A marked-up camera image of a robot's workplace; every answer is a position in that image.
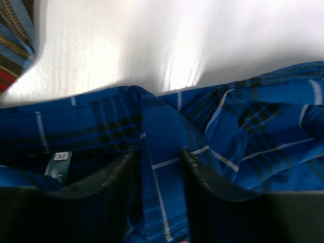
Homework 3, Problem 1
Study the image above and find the red brown plaid shirt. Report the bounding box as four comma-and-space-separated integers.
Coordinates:
1, 0, 43, 94

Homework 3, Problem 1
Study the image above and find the blue plaid shirt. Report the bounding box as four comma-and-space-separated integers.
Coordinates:
1, 62, 323, 242

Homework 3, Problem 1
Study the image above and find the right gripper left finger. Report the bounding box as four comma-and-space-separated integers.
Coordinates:
1, 149, 134, 242

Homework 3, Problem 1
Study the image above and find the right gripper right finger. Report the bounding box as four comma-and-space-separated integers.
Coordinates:
182, 149, 323, 242

